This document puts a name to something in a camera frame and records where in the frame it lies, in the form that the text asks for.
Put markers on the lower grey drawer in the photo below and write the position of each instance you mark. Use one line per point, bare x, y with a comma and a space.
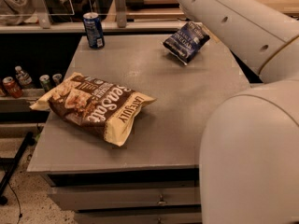
159, 215

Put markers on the brown sea salt chip bag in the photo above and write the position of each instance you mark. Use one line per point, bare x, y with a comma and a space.
97, 106

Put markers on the blue soda can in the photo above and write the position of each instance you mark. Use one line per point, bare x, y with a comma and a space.
93, 29

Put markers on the middle metal bracket post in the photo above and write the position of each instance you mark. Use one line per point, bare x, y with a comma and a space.
121, 18

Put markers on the left metal bracket post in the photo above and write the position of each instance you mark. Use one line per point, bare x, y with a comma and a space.
42, 13

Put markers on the red soda can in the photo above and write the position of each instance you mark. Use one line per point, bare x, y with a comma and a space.
12, 87

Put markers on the silver soda can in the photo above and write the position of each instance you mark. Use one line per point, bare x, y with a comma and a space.
57, 78

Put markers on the blue chip bag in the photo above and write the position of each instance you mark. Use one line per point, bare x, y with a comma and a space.
186, 42

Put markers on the upper grey drawer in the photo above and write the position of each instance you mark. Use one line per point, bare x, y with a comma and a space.
126, 195

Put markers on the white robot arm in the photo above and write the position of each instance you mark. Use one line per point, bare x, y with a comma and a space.
249, 153

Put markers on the grey drawer cabinet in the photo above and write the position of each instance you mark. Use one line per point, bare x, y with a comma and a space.
164, 143

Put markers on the grey cloth behind glass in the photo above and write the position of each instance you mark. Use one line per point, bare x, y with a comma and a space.
15, 12

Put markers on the green soda can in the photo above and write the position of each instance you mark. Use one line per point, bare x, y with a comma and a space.
45, 82

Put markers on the clear water bottle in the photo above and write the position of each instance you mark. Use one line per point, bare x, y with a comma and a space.
24, 78

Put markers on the black stand leg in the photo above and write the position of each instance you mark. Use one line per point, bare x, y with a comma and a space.
9, 165

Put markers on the metal bracket post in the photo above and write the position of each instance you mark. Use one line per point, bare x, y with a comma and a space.
42, 13
121, 18

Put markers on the grey drawer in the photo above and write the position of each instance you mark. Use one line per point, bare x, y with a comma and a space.
126, 195
159, 215

